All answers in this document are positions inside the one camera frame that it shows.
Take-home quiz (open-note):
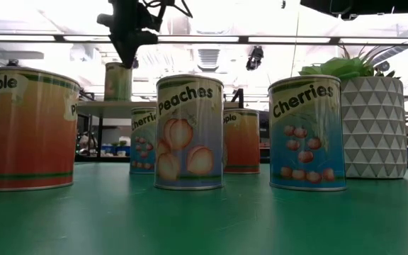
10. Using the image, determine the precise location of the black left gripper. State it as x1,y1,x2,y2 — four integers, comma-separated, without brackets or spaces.
97,0,162,69

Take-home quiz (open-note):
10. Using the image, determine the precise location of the green label can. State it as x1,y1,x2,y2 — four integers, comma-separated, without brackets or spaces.
103,62,133,103

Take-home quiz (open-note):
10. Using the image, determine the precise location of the blue cherries label can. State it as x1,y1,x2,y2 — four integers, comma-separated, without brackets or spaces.
268,74,347,192
130,107,157,175

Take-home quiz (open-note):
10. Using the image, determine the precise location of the peaches label can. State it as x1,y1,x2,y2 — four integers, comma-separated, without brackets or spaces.
154,74,225,191

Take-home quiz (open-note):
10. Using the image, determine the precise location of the orange pineapple label can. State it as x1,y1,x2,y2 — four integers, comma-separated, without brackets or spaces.
222,108,261,175
0,65,81,193

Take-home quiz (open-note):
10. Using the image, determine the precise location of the wooden shelf with black legs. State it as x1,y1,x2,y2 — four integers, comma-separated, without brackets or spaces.
77,88,244,164

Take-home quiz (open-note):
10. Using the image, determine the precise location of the overhead LED light bar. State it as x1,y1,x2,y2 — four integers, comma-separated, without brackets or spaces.
0,33,408,46

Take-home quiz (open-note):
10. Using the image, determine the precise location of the ceiling air vent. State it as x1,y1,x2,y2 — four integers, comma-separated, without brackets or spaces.
196,48,221,72

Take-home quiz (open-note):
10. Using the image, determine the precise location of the green table mat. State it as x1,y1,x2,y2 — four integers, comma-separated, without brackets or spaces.
0,161,408,255

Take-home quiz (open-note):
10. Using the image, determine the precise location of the succulent in white patterned pot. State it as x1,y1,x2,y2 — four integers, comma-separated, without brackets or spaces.
298,44,408,180

